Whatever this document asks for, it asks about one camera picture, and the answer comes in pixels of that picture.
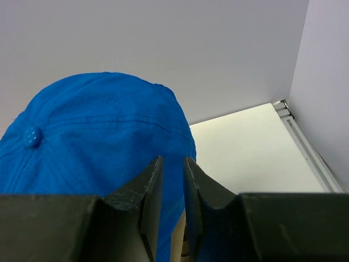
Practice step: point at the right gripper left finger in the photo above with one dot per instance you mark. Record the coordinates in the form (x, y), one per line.
(123, 226)

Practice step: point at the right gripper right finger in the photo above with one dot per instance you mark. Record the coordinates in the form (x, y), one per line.
(223, 226)

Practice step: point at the blue hat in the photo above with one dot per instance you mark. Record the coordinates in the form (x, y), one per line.
(92, 133)

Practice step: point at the beige baseball cap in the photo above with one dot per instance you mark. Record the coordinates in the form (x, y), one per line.
(177, 240)

